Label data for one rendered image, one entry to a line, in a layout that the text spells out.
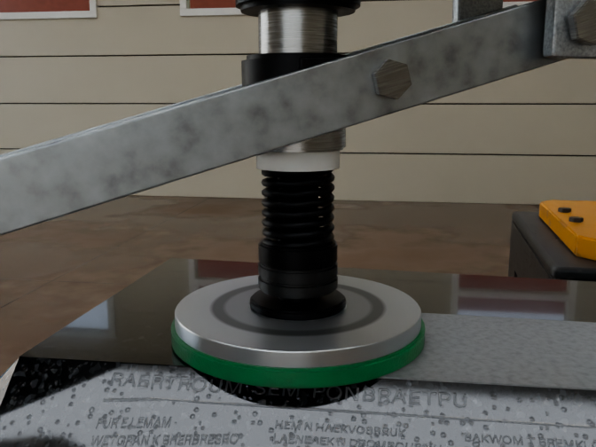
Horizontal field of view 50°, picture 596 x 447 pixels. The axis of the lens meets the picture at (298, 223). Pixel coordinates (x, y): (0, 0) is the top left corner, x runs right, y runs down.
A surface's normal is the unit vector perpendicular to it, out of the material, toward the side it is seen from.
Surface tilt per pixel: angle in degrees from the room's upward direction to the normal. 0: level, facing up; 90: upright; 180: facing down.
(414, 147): 90
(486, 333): 0
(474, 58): 90
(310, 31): 90
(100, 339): 0
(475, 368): 0
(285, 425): 45
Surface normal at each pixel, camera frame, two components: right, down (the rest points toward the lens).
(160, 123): 0.23, 0.18
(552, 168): -0.15, 0.18
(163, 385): -0.10, -0.56
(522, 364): 0.00, -0.98
